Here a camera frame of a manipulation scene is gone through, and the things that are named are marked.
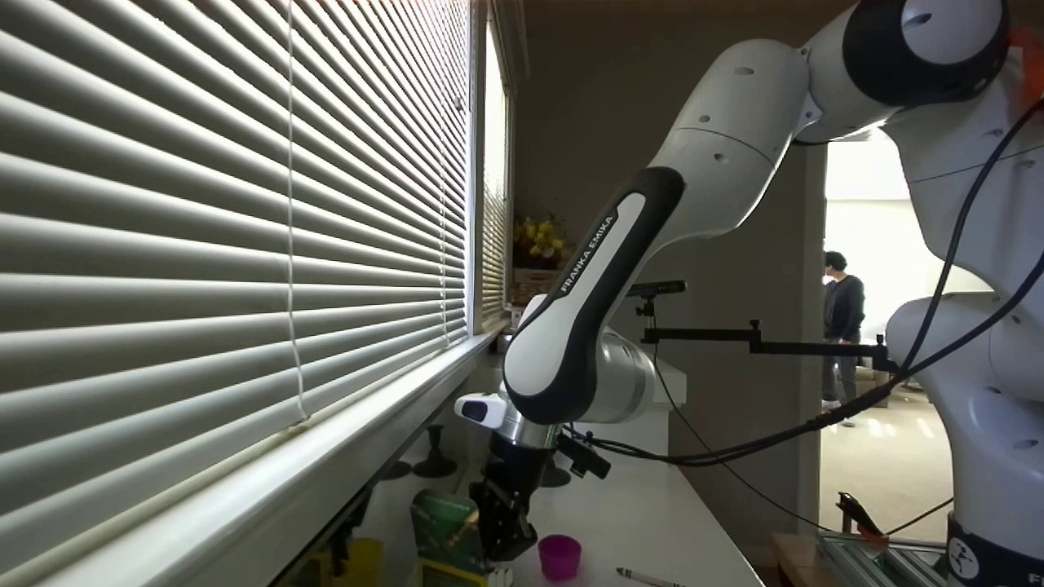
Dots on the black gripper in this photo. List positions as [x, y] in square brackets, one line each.
[504, 496]

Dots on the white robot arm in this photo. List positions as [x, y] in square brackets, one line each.
[958, 86]

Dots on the purple plastic cup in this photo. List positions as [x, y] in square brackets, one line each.
[558, 556]

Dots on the green crayon box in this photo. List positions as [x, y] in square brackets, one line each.
[449, 539]

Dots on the black candlestick left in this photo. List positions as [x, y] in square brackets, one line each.
[436, 465]

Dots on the black pen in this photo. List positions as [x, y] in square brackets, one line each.
[645, 577]

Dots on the yellow flower bouquet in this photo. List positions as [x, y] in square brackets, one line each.
[538, 243]

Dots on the person in dark clothes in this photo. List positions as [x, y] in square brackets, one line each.
[843, 310]

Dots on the white window blinds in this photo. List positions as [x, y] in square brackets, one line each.
[234, 232]

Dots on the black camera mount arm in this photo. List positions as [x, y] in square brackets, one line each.
[750, 338]

